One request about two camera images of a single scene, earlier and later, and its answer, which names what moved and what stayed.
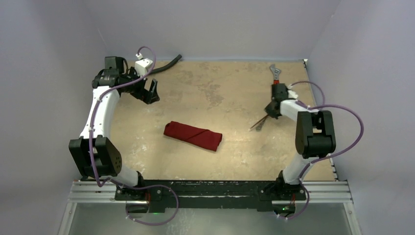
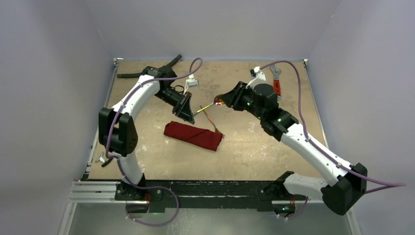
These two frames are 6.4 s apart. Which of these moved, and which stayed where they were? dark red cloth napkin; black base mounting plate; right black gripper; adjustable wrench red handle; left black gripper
Moved: right black gripper; left black gripper
Stayed: adjustable wrench red handle; black base mounting plate; dark red cloth napkin
